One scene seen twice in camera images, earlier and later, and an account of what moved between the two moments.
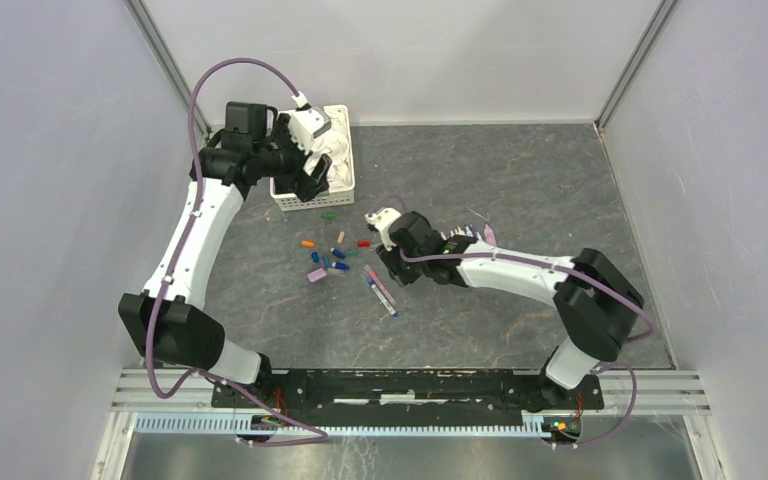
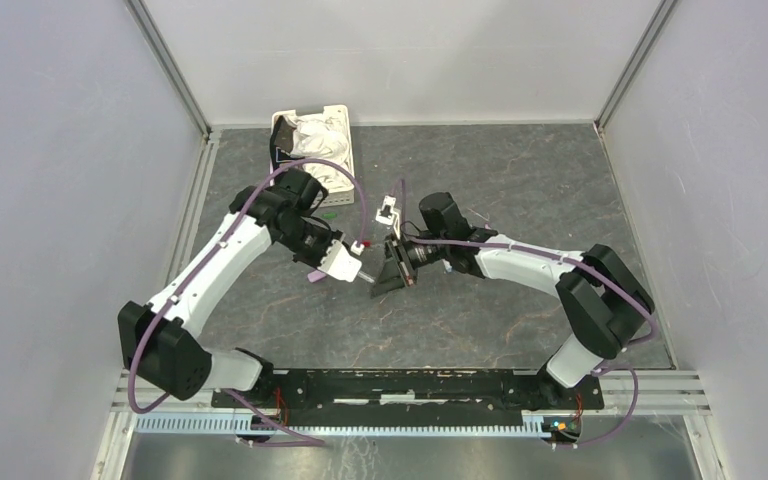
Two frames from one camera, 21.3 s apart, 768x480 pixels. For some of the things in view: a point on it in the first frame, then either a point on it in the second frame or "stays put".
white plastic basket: x=291 y=201 stays put
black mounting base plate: x=407 y=393 stays put
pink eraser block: x=317 y=275 stays put
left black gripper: x=310 y=186 to x=329 y=236
